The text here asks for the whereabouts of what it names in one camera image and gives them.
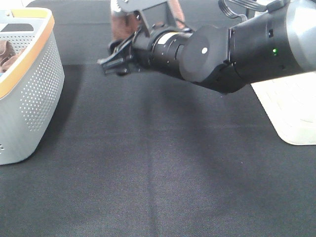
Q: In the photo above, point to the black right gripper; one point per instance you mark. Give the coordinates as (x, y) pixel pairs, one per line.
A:
(159, 52)

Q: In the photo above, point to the brown towel with label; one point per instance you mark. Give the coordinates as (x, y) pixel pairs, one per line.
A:
(124, 24)

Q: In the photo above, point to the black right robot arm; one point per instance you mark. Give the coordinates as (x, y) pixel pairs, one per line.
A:
(278, 43)

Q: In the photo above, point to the grey perforated laundry basket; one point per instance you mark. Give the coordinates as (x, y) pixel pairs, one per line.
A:
(30, 89)

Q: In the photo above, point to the black table cloth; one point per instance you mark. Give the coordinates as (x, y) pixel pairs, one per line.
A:
(147, 155)

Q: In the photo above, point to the brown towels in basket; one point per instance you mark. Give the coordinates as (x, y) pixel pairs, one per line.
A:
(7, 58)

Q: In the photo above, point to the white storage box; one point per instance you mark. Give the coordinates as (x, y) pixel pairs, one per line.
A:
(290, 104)

